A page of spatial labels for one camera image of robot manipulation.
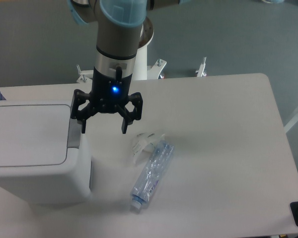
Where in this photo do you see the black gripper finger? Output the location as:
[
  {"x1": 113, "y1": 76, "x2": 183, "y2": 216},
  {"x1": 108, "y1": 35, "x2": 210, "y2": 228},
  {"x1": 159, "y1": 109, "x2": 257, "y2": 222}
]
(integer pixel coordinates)
[
  {"x1": 115, "y1": 92, "x2": 143, "y2": 134},
  {"x1": 71, "y1": 89, "x2": 98, "y2": 134}
]

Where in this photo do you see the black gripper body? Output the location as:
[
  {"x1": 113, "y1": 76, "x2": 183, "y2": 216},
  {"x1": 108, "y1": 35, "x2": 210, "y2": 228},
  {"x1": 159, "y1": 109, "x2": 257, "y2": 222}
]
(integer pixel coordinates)
[{"x1": 88, "y1": 69, "x2": 132, "y2": 114}]

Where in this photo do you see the white plastic trash can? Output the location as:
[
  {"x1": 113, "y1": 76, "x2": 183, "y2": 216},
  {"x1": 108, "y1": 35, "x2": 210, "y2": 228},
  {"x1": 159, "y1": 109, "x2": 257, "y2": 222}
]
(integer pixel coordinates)
[{"x1": 0, "y1": 100, "x2": 92, "y2": 204}]

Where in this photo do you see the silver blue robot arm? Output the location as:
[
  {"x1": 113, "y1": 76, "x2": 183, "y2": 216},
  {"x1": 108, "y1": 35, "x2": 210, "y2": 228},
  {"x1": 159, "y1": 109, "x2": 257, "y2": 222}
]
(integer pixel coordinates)
[{"x1": 67, "y1": 0, "x2": 185, "y2": 133}]

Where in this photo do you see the crumpled white plastic wrapper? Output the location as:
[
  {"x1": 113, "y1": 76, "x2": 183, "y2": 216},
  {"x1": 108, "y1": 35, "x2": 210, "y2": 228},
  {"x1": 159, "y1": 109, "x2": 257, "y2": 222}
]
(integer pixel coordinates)
[{"x1": 132, "y1": 130, "x2": 165, "y2": 166}]

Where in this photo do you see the crushed clear plastic bottle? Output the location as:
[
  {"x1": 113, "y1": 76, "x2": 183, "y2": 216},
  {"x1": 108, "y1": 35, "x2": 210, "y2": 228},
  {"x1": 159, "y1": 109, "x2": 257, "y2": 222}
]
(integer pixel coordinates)
[{"x1": 130, "y1": 140, "x2": 174, "y2": 211}]

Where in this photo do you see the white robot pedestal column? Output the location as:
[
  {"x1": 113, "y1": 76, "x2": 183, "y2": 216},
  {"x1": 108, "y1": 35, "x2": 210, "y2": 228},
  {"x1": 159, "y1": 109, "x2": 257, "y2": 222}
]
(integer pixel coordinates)
[{"x1": 132, "y1": 17, "x2": 154, "y2": 81}]

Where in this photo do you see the white pedestal base frame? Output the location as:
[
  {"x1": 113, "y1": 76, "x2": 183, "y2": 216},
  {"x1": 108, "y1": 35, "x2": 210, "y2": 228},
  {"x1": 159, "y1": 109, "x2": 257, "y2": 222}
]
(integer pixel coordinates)
[{"x1": 75, "y1": 57, "x2": 209, "y2": 84}]

